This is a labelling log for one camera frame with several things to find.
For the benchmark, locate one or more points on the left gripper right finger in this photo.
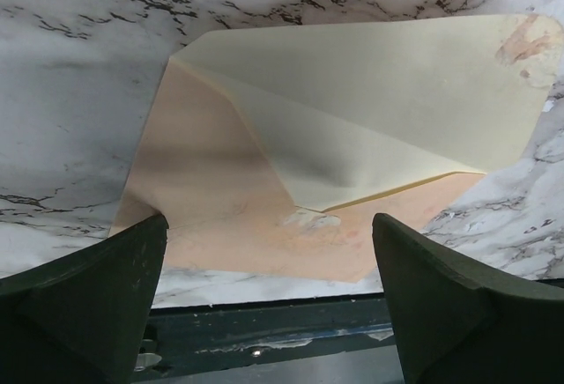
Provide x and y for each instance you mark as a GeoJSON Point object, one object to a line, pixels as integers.
{"type": "Point", "coordinates": [458, 320]}

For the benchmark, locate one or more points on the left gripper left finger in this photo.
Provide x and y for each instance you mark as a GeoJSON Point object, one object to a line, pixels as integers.
{"type": "Point", "coordinates": [81, 318]}

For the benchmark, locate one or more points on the peach paper envelope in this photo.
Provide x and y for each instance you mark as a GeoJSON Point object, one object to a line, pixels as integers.
{"type": "Point", "coordinates": [270, 150]}

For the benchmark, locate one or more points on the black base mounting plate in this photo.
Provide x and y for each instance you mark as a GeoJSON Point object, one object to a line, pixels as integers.
{"type": "Point", "coordinates": [204, 339]}

